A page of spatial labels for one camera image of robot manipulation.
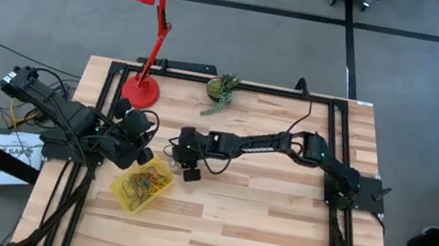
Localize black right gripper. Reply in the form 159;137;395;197
167;123;220;186

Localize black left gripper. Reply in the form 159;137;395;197
103;95;165;169

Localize coloured rubber bands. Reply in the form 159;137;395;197
122;166;152;191

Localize yellow plastic bin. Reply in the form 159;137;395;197
105;149;178;221

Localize green rubber band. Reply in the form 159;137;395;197
124;191;149;214

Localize red desk lamp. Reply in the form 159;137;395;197
89;0;178;114

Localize potted succulent plant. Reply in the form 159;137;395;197
199;68;244;123

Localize white printed paper sheet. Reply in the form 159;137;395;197
0;128;46;194

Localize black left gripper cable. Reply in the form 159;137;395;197
136;108;163;143

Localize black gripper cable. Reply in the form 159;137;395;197
136;108;163;143
161;131;240;180

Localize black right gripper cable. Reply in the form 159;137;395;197
161;131;240;180

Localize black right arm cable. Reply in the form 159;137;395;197
287;94;315;137

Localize black floor cable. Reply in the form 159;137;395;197
0;39;87;80

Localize yellow cable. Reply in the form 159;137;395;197
4;97;46;135

